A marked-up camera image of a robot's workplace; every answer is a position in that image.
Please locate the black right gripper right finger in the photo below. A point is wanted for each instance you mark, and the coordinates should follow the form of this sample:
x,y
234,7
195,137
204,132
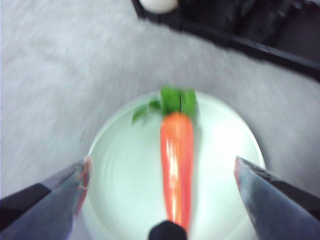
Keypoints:
x,y
282,207

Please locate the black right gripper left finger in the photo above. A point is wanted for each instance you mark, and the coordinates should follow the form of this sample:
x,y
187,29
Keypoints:
x,y
45,215

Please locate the green plate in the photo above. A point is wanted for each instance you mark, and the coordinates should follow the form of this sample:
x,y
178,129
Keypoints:
x,y
125,175

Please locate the orange carrot with green leaves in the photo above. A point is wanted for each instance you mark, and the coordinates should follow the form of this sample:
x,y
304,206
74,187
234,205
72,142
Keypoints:
x,y
176,162

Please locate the black plate rack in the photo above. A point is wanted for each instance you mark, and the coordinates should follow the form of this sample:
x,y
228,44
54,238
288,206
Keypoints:
x,y
250,42

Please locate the white plate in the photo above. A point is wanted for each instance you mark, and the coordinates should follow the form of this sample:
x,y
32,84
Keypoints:
x,y
158,5

